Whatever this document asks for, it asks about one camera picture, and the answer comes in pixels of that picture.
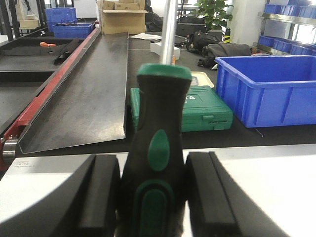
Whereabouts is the black metal ramp plate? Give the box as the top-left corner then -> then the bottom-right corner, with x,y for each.
19,32 -> 128,154

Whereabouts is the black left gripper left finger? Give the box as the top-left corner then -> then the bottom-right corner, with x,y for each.
0,155 -> 120,237

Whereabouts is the green SATA tool case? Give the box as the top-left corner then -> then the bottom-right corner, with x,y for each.
130,80 -> 233,137

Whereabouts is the large blue plastic bin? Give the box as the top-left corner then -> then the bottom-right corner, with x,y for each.
215,55 -> 316,128

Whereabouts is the black bag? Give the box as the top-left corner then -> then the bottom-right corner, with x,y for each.
186,31 -> 222,53

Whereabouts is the white rectangular box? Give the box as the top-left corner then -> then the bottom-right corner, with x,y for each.
150,42 -> 181,60

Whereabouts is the blue crate far left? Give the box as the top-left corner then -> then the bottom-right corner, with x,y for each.
45,7 -> 77,23

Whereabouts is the large cardboard box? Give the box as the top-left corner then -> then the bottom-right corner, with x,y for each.
101,10 -> 147,35

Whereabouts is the orange handled tool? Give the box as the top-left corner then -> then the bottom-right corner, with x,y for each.
39,41 -> 57,48

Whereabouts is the green black screwdriver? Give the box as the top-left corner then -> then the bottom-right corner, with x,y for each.
116,0 -> 192,237

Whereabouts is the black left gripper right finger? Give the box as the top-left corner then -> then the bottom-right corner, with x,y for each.
186,152 -> 287,237

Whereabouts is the dark grey jacket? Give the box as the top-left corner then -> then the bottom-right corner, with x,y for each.
197,42 -> 252,69

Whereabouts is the green potted plant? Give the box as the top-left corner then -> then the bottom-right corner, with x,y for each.
195,0 -> 234,30

